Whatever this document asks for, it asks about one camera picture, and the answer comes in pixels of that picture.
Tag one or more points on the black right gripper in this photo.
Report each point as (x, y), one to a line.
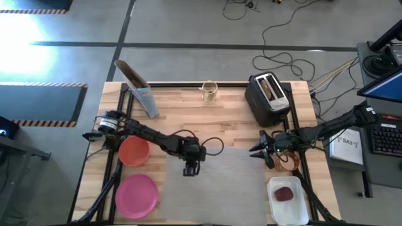
(282, 142)

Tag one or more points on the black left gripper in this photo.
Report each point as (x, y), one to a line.
(191, 149)

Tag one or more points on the copper orange drinking cup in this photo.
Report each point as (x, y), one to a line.
(293, 163)

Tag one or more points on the grey woven placemat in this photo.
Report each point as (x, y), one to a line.
(226, 188)

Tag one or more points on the red apple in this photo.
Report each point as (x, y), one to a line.
(284, 193)

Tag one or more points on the orange bowl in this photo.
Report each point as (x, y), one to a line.
(134, 151)

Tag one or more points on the slice of toast bread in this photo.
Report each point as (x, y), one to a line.
(266, 88)

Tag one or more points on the pink plate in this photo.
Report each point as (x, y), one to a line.
(136, 196)

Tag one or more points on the clear plastic container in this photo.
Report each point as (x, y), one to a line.
(290, 213)

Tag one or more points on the cinnamon squares cereal box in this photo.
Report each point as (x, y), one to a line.
(147, 97)

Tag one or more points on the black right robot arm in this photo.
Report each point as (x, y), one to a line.
(333, 125)

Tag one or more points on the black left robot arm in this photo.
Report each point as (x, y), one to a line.
(147, 133)

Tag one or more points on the black two-slot toaster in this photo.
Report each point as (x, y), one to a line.
(264, 110)

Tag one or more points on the white printed paper sheet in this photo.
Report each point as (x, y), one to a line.
(347, 150)

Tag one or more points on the grey equipment desk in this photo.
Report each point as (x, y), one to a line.
(380, 175)

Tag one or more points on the black keyboard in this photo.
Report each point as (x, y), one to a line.
(387, 139)

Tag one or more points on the red pen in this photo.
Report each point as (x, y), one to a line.
(391, 117)

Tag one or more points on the computer monitor with blue screen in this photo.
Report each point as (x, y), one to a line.
(384, 89)

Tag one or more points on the black hazard-striped floor mat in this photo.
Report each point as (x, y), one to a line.
(37, 102)
(47, 4)

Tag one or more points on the black device with blue light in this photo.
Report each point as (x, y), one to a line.
(7, 128)

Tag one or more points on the black aluminium table frame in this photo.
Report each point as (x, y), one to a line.
(220, 84)

